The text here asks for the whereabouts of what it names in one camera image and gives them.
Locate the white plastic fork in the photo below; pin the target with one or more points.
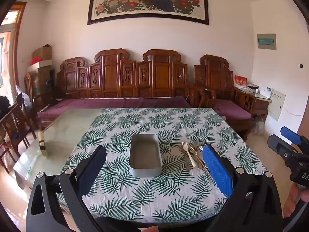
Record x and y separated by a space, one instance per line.
189 153

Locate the metal spoon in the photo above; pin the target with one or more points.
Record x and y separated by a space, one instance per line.
196 145

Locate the wooden side table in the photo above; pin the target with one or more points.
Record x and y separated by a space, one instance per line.
251 101

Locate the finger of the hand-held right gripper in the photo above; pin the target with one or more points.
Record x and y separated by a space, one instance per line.
291 134
277 146

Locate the black fan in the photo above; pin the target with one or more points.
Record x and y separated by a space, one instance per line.
50 87

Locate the white wall panel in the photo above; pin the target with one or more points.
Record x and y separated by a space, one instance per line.
277 105

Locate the grey wall electrical box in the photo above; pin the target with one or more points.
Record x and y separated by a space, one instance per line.
266 41

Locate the grey metal tray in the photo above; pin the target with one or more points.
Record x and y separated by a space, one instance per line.
144 156

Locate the framed floral peacock painting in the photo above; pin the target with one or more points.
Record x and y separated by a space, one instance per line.
147 0

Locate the red box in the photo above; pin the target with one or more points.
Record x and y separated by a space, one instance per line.
240 81

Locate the purple armchair cushion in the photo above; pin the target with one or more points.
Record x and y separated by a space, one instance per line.
231 108

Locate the dark bag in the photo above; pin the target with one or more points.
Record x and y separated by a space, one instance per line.
4 106

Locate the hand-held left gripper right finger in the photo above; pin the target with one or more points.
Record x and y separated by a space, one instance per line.
217 169

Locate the red cloth item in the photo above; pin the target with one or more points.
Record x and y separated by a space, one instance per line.
35 61

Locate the wooden dining chair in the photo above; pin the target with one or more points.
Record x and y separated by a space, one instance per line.
14 130

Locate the white telephone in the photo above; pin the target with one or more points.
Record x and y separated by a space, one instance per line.
267 92

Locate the wooden window frame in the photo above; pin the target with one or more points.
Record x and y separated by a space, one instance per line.
17 41

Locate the yellow box with black band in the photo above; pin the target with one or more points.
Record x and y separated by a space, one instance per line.
43 143

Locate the person's right hand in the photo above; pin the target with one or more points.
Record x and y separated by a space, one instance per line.
293 198

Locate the brown cardboard box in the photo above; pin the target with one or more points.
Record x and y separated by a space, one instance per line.
43 52

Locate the brown wooden chopstick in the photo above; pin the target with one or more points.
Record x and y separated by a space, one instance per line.
199 159

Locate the pale wooden chopstick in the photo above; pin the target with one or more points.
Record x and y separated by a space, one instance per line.
197 153

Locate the carved wooden armchair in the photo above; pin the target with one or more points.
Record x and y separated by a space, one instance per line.
214 77

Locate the purple sofa cushion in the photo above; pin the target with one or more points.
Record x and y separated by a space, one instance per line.
115 103

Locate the white flat box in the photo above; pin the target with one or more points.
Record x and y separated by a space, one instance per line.
39 65

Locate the grey fluffy mop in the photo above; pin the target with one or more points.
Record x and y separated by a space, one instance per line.
258 125

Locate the person's left hand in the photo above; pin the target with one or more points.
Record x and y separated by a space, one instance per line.
148 229

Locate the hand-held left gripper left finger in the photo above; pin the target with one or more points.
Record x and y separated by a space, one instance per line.
95 166

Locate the clear plastic bag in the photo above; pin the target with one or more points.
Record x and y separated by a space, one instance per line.
23 96

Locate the leaf print tablecloth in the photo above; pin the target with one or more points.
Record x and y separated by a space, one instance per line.
169 198

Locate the carved wooden sofa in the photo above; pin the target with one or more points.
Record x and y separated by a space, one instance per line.
115 77

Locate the wooden cabinet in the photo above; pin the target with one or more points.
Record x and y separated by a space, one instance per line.
38 84

